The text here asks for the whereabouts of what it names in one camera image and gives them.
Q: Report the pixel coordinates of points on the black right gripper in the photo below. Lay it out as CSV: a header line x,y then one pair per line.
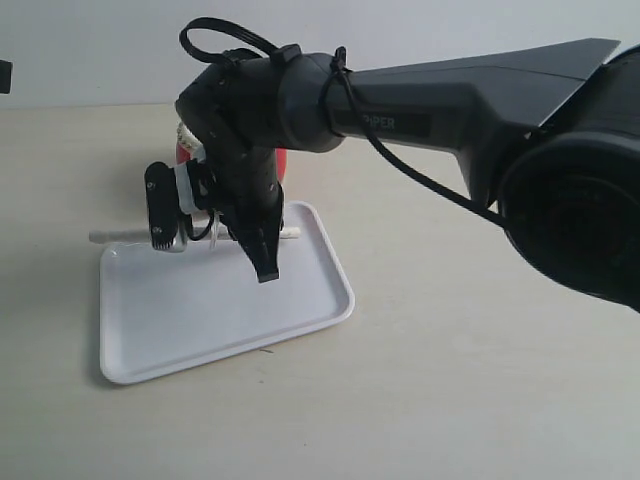
x,y
244,193

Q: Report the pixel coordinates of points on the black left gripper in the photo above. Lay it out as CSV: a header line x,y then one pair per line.
x,y
6,71

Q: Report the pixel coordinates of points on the wooden drumstick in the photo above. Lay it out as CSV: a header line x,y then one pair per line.
x,y
143,236

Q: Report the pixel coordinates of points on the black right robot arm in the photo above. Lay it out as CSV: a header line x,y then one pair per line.
x,y
547,141

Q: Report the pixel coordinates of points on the white rectangular plastic tray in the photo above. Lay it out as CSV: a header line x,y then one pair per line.
x,y
161,313

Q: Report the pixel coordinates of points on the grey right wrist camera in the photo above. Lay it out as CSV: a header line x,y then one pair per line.
x,y
168,225

